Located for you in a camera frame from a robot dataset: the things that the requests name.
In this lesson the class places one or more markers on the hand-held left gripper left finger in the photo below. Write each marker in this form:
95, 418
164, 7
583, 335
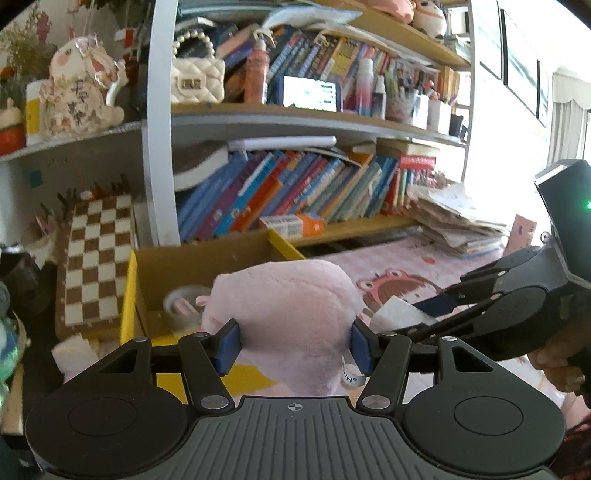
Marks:
228, 346

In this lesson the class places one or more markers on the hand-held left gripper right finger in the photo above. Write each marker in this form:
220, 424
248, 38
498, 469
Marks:
362, 348

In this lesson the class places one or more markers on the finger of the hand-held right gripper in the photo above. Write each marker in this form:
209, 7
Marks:
438, 303
443, 323

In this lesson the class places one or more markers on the white paper tissue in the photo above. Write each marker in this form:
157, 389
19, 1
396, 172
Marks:
397, 314

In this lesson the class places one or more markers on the pink plush toy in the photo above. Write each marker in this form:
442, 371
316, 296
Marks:
286, 314

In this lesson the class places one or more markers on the yellow-edged cardboard box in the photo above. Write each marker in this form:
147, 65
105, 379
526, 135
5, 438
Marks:
184, 267

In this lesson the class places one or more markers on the person's right hand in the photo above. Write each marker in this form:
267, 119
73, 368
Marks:
556, 369

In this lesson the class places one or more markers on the pink cartoon printed mat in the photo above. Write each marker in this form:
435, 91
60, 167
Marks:
406, 263

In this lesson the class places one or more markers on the grey tape roll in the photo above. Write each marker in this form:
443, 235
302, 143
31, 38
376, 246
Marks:
180, 307

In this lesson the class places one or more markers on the stack of papers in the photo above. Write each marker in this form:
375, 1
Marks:
457, 221

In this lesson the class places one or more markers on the orange white toothpaste box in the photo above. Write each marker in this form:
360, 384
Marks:
295, 225

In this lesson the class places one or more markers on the white fluffy cloth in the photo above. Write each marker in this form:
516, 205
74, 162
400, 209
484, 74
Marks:
74, 350

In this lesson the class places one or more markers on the brown and white chessboard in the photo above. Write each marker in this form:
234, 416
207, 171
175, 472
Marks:
97, 258

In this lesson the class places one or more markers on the row of colourful books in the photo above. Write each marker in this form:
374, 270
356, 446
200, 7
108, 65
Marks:
277, 189

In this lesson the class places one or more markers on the group of pen cups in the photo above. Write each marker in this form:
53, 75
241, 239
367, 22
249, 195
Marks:
425, 106

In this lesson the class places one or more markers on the white curtain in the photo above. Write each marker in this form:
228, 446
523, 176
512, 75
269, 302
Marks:
570, 120

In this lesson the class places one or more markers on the dark spray bottle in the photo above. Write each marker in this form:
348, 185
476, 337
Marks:
378, 99

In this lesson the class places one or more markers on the group of dark chess pieces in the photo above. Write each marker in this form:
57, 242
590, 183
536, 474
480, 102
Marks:
78, 194

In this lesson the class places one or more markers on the black round bag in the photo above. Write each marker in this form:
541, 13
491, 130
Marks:
23, 281

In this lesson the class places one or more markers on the white wooden bookshelf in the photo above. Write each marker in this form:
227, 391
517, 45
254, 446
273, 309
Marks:
161, 138

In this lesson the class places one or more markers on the pink blue spray bottle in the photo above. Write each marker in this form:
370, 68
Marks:
364, 87

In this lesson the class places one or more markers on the white and blue box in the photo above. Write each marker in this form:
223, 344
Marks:
311, 94

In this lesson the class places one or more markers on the cream quilted handbag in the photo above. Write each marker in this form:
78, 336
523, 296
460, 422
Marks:
196, 81

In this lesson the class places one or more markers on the orange pink bottle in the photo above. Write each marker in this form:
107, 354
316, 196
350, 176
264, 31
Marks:
256, 74

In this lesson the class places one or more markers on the shelf row of dark books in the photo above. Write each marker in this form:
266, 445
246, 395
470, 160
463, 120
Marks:
314, 55

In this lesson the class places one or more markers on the floral cat figurine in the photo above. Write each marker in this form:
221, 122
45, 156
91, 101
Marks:
76, 97

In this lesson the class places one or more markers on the white and yellow cup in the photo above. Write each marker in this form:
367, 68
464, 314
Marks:
33, 115

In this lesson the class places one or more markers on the orange pot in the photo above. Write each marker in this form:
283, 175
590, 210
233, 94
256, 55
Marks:
11, 134

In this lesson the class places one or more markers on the dried flower bunch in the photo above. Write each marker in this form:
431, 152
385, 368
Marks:
23, 46

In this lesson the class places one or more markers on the wall picture frame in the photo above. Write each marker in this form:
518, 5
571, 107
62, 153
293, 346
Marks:
521, 60

